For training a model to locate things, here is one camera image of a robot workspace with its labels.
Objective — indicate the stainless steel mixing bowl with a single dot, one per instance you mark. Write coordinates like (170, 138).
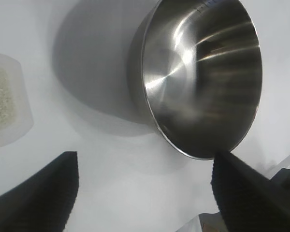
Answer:
(203, 91)

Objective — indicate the clear plastic measuring cup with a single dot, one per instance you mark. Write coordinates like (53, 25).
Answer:
(19, 101)

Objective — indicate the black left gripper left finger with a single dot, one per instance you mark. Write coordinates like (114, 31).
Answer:
(38, 198)

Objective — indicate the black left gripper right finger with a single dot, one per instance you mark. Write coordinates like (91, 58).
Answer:
(246, 203)

